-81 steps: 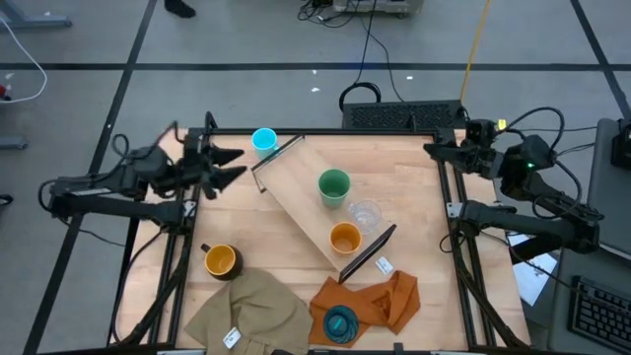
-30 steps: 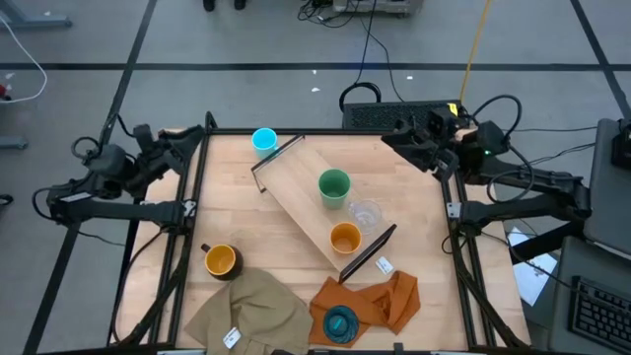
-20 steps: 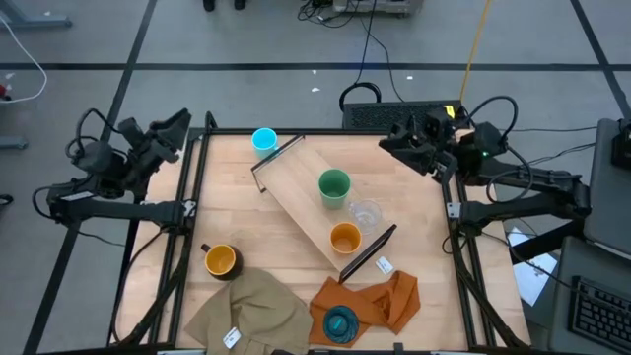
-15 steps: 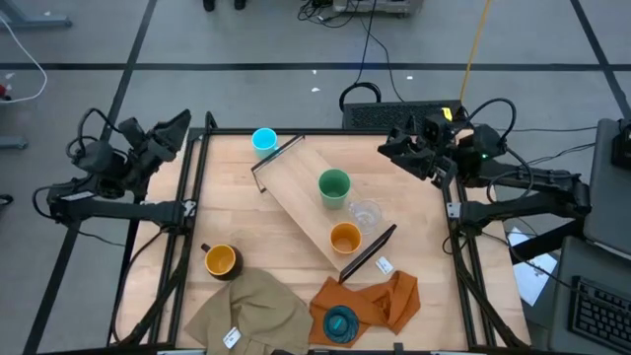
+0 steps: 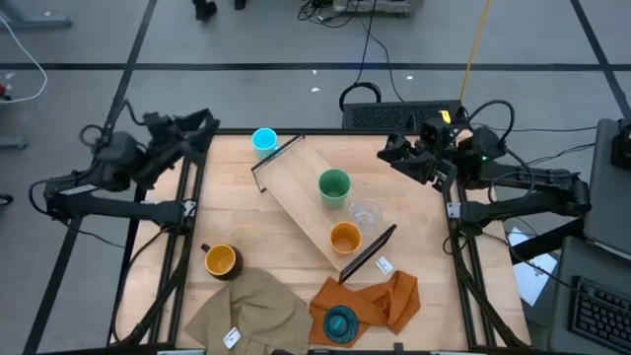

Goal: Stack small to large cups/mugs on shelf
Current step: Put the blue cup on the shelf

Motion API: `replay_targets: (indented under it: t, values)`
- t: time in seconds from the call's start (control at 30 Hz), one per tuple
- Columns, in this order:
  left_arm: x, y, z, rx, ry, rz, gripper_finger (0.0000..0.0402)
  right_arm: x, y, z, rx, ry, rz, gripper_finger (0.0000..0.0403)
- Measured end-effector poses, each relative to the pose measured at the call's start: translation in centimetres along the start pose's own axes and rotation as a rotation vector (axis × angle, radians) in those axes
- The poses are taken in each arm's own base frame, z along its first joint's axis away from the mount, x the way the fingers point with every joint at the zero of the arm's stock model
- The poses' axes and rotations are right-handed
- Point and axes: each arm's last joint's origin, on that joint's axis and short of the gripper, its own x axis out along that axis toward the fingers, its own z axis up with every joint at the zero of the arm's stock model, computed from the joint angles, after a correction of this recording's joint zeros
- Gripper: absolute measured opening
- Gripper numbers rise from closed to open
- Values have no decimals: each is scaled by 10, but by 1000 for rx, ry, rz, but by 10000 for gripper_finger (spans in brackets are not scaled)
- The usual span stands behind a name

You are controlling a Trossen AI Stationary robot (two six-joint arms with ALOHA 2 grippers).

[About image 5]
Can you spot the light turquoise mug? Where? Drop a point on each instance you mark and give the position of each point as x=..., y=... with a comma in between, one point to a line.
x=264, y=139

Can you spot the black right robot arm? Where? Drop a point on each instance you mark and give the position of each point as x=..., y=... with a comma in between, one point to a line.
x=532, y=207

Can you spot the silver frame bracket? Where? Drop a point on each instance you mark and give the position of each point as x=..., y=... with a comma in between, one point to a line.
x=189, y=208
x=454, y=209

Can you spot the beige cloth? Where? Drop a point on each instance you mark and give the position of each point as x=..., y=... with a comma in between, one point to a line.
x=246, y=310

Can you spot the grey laptop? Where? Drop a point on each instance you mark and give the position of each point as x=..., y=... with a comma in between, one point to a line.
x=606, y=197

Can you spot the clear glass cup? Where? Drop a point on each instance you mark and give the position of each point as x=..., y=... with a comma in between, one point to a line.
x=366, y=216

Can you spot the grey desk foot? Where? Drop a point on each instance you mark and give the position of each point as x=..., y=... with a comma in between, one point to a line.
x=34, y=21
x=12, y=142

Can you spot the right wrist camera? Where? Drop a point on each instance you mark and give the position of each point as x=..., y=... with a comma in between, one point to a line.
x=435, y=132

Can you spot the wooden shelf with black frame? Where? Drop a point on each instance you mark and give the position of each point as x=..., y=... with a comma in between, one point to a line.
x=296, y=192

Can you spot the black ventilated computer case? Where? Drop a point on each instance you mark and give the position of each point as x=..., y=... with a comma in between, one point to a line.
x=384, y=116

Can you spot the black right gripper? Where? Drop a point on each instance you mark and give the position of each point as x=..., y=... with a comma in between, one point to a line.
x=446, y=158

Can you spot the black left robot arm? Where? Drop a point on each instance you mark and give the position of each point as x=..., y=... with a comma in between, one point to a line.
x=123, y=207

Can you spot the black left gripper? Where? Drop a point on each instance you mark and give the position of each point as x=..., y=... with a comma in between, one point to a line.
x=165, y=145

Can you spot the teal faceted plastic tumbler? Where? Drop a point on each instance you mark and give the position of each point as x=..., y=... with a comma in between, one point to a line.
x=340, y=324

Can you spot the black mug with yellow inside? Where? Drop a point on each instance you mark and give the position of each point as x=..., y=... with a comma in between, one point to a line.
x=222, y=260

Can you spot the small red object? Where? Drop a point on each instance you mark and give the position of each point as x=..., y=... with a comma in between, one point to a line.
x=4, y=91

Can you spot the white printed cloth tag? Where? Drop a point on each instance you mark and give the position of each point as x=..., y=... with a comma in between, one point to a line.
x=384, y=265
x=231, y=338

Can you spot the person's shoe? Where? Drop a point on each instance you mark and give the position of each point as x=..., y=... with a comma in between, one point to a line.
x=204, y=9
x=240, y=4

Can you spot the black aluminium rig frame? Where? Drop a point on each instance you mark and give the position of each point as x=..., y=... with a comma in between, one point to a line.
x=320, y=131

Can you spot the sage green cup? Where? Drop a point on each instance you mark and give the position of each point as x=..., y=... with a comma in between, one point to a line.
x=334, y=187

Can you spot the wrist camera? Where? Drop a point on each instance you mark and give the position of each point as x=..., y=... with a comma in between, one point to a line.
x=157, y=122
x=435, y=132

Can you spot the small orange cup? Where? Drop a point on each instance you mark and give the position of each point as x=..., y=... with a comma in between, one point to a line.
x=345, y=237

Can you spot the grey equipment cart base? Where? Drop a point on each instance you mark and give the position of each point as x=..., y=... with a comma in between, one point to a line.
x=370, y=6

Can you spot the small black device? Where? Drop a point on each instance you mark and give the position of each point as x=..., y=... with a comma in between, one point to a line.
x=622, y=145

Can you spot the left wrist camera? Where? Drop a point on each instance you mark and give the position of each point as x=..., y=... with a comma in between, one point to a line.
x=157, y=122

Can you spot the orange cloth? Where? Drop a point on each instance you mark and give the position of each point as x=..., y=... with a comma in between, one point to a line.
x=374, y=303

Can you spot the white paper sheet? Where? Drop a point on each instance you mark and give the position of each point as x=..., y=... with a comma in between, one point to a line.
x=535, y=276

